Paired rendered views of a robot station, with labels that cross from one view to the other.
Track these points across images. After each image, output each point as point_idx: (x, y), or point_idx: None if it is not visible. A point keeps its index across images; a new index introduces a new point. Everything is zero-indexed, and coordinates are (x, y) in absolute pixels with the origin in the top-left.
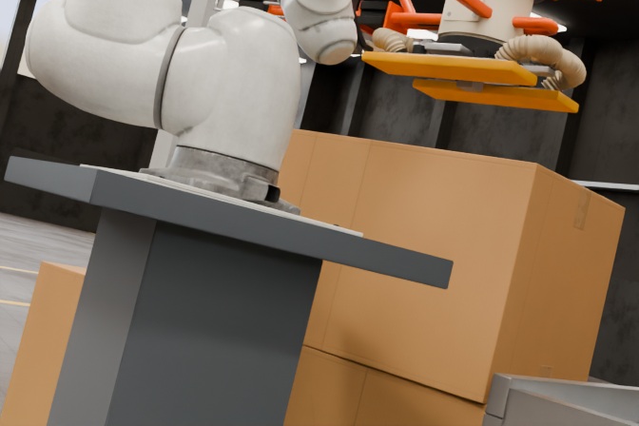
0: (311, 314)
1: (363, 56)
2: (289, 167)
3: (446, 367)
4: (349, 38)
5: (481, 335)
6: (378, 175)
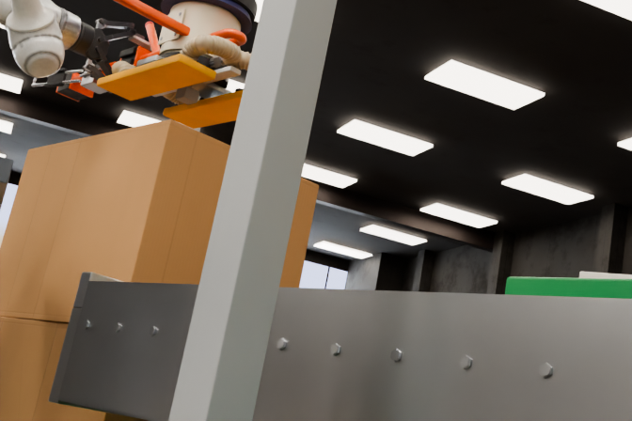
0: (30, 290)
1: (97, 82)
2: (34, 178)
3: None
4: (48, 50)
5: (125, 269)
6: (82, 163)
